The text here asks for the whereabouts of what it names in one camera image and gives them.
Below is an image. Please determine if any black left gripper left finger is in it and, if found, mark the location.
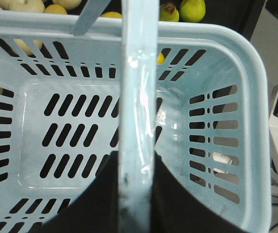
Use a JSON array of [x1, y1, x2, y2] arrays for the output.
[[41, 151, 118, 233]]

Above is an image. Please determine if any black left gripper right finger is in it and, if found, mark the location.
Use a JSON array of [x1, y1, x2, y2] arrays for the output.
[[151, 153, 244, 233]]

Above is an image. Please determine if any light blue plastic basket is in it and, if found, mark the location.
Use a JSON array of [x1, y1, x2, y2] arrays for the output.
[[0, 0, 271, 233]]

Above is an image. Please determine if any yellow lemon right upper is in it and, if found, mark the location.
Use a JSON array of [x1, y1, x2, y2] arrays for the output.
[[100, 11, 122, 18]]

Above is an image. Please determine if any yellow lemon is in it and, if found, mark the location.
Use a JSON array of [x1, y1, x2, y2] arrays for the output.
[[44, 4, 67, 15], [100, 11, 122, 18]]

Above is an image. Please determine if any green pear upper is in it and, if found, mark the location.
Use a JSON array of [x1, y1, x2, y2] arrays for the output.
[[159, 2, 180, 22]]

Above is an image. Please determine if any green pear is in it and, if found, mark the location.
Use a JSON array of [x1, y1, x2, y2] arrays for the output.
[[180, 0, 206, 23], [159, 2, 180, 22]]

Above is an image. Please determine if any green pear right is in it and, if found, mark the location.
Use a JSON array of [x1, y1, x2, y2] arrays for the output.
[[180, 0, 206, 23]]

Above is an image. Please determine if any yellow lemon centre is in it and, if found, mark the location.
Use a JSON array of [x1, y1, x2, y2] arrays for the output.
[[44, 4, 67, 15]]

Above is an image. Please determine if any white pear cluster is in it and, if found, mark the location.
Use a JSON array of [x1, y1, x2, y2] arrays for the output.
[[0, 0, 82, 13]]

